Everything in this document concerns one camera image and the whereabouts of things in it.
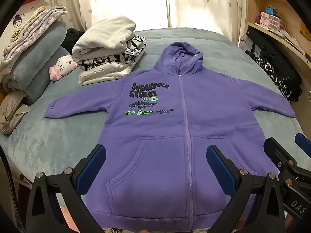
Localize black and white printed garment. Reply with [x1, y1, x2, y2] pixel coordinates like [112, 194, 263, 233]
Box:
[77, 35, 147, 72]

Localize black bag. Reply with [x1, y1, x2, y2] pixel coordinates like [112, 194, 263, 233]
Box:
[245, 25, 303, 102]

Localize yellow paper bag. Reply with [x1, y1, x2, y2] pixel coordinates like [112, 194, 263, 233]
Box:
[300, 22, 311, 37]

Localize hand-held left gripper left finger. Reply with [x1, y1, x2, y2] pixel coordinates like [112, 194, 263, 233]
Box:
[25, 145, 107, 233]

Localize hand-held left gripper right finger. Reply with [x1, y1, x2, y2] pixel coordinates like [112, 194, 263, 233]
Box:
[206, 145, 286, 233]

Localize white leaf-print curtain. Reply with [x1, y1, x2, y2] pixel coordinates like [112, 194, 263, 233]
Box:
[58, 0, 248, 45]

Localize pink storage boxes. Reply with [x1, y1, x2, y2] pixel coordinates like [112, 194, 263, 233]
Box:
[259, 12, 282, 30]

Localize folded grey-blue quilt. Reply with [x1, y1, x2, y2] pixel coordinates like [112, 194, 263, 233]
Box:
[11, 22, 71, 105]

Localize purple zip hoodie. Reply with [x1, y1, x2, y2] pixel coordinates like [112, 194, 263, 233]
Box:
[44, 42, 297, 230]

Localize beige crumpled cloth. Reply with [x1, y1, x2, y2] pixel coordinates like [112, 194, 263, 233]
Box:
[0, 91, 32, 135]

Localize wooden wall shelf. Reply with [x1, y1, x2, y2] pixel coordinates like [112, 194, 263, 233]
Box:
[244, 0, 311, 78]

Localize floral folded bedding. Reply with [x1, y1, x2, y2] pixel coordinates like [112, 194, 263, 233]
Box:
[0, 5, 68, 78]

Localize black and white patterned cloth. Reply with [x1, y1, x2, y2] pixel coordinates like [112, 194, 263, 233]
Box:
[254, 57, 292, 100]

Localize grey-blue bed blanket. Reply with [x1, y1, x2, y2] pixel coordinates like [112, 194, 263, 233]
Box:
[0, 28, 311, 199]

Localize black cable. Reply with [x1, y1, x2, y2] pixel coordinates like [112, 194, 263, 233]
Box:
[0, 148, 21, 226]

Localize white cardboard box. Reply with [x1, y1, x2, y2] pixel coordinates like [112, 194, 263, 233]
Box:
[238, 36, 254, 51]

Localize white and pink cat plush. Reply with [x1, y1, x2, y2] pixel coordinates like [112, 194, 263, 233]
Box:
[48, 54, 78, 81]

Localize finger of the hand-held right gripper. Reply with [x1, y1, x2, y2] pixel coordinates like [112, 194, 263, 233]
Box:
[264, 138, 311, 192]
[295, 133, 311, 157]

